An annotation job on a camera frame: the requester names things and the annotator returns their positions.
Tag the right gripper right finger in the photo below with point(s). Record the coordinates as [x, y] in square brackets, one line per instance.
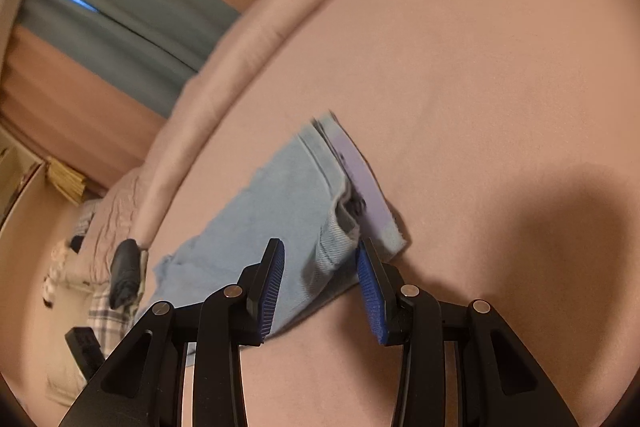
[499, 382]

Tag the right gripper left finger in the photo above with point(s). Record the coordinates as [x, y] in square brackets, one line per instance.
[141, 381]

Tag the light blue denim pants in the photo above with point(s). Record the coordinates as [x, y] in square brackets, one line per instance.
[317, 195]

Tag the plaid pillow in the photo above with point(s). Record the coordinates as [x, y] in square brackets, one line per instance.
[109, 325]

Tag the white plush toy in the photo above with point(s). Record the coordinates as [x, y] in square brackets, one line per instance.
[60, 253]

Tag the folded dark denim jeans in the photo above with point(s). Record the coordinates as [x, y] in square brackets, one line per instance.
[125, 274]

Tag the folded light green garment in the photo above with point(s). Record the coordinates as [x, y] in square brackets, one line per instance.
[144, 257]

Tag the checked blue pillow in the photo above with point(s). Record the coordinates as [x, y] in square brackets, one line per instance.
[87, 210]

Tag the pink duvet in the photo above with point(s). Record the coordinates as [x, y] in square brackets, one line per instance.
[137, 204]

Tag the yellow fringed lampshade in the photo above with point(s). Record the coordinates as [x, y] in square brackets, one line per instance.
[70, 183]

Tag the blue-grey curtain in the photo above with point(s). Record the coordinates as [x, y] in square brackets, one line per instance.
[147, 49]

